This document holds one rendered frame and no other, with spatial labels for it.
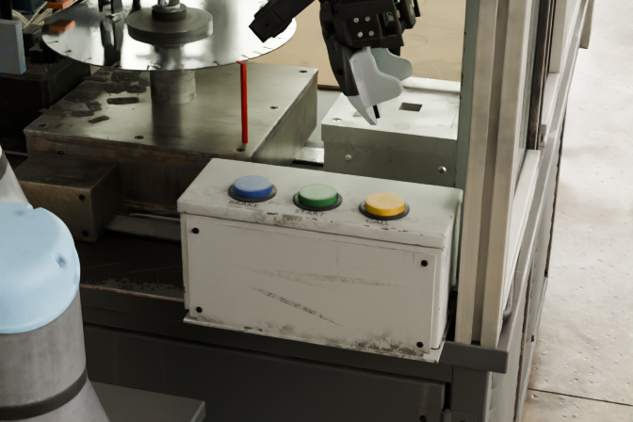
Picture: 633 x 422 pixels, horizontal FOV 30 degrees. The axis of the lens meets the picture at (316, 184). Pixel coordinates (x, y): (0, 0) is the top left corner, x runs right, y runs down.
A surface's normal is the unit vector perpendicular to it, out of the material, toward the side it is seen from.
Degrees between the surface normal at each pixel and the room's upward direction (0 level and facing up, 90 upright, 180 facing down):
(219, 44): 0
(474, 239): 90
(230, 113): 0
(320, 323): 90
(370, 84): 99
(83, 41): 0
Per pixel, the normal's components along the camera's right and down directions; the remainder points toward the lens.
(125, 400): 0.01, -0.90
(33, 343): 0.51, 0.39
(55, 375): 0.70, 0.32
